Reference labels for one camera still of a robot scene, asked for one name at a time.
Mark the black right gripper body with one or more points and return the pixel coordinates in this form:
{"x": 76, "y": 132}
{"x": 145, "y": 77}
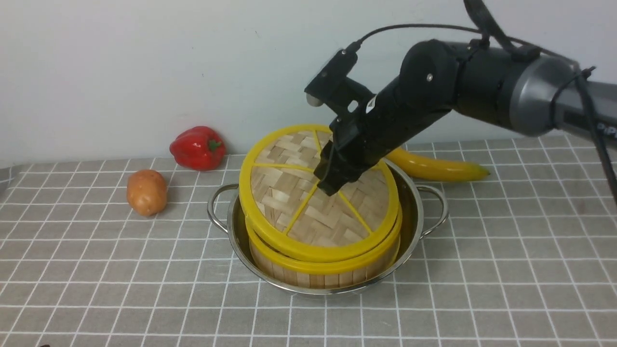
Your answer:
{"x": 401, "y": 110}

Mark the yellow bamboo steamer lid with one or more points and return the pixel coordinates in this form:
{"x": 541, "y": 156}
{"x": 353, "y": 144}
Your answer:
{"x": 280, "y": 198}

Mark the yellow rimmed bamboo steamer basket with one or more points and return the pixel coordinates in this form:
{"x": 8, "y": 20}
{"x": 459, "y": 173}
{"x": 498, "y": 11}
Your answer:
{"x": 325, "y": 275}

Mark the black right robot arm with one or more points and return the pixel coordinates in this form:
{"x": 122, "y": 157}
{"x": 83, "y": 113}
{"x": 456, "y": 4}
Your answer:
{"x": 530, "y": 96}

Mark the stainless steel pot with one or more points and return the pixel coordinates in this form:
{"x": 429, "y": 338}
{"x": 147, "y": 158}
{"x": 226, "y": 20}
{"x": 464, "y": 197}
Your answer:
{"x": 412, "y": 232}

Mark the yellow banana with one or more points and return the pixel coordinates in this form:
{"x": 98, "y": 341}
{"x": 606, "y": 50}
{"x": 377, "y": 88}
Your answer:
{"x": 431, "y": 169}

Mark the red bell pepper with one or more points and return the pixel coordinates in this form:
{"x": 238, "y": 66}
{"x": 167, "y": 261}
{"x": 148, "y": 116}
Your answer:
{"x": 199, "y": 148}

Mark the grey checked tablecloth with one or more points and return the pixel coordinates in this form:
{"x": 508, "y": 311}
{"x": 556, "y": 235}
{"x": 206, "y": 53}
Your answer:
{"x": 526, "y": 259}

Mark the brown potato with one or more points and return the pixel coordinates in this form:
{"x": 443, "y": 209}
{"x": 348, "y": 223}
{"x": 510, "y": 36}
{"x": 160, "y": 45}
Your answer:
{"x": 146, "y": 192}

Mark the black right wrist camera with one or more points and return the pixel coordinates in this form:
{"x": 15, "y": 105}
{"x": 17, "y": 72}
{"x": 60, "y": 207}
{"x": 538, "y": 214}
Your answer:
{"x": 333, "y": 88}

